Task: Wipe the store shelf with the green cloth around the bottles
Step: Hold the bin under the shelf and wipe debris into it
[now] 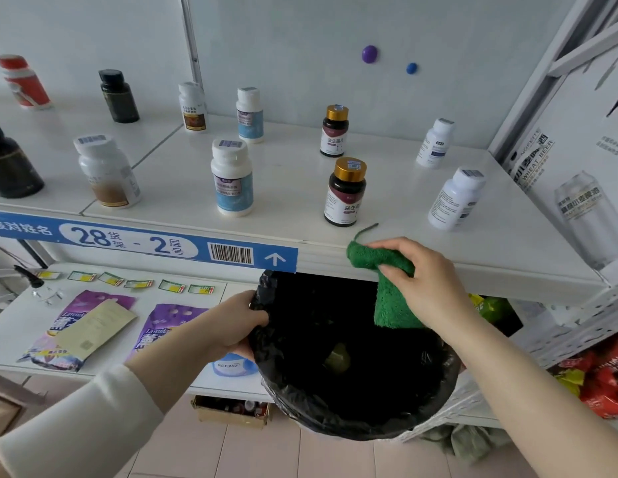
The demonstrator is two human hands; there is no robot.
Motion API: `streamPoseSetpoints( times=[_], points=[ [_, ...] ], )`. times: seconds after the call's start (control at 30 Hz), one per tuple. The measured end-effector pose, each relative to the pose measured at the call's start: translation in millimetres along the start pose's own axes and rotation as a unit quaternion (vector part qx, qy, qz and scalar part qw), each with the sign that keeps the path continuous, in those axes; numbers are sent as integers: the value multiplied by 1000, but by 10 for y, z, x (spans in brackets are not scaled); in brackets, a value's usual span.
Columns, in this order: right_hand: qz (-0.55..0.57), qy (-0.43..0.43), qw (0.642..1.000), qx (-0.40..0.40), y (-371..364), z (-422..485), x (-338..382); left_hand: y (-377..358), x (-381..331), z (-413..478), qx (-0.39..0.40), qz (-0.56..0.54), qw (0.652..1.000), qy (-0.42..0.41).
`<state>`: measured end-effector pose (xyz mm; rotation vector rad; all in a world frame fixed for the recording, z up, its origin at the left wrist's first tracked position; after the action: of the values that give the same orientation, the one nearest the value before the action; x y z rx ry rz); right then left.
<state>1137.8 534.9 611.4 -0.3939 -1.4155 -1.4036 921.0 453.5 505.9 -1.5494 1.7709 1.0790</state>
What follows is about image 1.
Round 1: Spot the person's left hand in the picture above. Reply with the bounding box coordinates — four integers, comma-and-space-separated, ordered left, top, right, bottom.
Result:
203, 289, 270, 363

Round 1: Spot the person's right hand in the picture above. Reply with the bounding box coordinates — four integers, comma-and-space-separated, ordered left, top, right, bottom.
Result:
365, 237, 473, 340

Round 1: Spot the green cleaning cloth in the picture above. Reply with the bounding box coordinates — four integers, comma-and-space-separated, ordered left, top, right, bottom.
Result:
346, 223, 425, 329

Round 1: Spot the white bottle navy label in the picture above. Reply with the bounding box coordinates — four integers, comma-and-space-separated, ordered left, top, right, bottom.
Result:
416, 118, 456, 169
428, 167, 487, 232

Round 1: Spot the black-lined trash bin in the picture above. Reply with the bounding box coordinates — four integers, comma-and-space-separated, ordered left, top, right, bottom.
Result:
248, 269, 462, 441

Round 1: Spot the gold cap dark bottle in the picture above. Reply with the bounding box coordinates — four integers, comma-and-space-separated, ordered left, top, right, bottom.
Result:
319, 104, 350, 159
323, 157, 368, 228

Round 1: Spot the white bottle light blue label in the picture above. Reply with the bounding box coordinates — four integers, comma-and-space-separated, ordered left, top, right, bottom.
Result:
236, 86, 265, 144
211, 137, 255, 217

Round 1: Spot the white bottle brown label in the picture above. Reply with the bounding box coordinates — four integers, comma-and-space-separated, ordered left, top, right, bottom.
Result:
178, 82, 209, 133
73, 133, 143, 210

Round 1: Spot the black bottle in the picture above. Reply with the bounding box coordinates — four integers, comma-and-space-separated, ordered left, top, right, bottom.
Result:
98, 69, 140, 124
0, 121, 46, 199

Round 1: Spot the red cap white bottle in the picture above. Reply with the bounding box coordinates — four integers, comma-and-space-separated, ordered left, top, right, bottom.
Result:
0, 54, 53, 110

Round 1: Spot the person's right forearm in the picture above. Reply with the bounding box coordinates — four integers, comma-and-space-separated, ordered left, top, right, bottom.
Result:
448, 313, 618, 478

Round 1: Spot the blue detergent container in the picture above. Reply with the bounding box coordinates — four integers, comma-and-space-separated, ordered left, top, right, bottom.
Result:
211, 353, 260, 378

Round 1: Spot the green snack bag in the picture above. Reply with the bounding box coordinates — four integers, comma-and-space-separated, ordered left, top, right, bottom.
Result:
468, 293, 517, 327

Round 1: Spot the purple detergent bag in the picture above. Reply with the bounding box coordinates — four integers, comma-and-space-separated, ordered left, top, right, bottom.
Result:
124, 303, 210, 364
17, 289, 137, 372

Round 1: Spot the row of green yellow stickers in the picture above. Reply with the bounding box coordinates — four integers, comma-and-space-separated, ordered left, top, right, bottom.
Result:
37, 270, 216, 296

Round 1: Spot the beige paper card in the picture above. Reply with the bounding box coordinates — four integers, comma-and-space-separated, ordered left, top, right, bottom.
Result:
54, 299, 138, 362

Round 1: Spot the grey green rag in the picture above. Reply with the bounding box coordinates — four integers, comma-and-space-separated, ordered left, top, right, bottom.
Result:
420, 422, 511, 466

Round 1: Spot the white printed carton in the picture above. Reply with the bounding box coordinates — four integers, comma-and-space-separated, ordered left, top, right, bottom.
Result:
503, 44, 618, 274

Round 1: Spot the white arm sleeve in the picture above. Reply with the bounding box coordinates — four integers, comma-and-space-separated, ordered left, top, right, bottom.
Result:
0, 364, 165, 478

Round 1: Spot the pile of red snack packets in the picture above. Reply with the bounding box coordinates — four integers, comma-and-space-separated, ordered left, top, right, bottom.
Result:
553, 331, 618, 422

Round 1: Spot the clear pump dispenser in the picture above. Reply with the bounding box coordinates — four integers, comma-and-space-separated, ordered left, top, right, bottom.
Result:
12, 265, 66, 307

